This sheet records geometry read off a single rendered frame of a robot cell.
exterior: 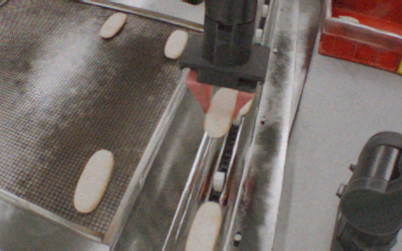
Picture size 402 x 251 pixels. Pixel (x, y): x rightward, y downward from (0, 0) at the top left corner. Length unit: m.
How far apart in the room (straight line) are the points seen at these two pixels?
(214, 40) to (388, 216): 0.27
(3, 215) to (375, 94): 0.72
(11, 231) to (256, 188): 0.33
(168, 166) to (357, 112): 0.39
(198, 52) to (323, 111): 0.35
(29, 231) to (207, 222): 0.23
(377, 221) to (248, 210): 0.17
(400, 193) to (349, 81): 0.47
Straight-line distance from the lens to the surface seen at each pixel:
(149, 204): 0.52
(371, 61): 0.86
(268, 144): 0.54
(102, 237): 0.42
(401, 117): 0.76
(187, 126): 0.61
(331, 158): 0.60
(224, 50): 0.38
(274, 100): 0.61
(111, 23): 0.72
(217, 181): 0.48
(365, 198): 0.38
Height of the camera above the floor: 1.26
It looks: 45 degrees down
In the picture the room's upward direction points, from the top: straight up
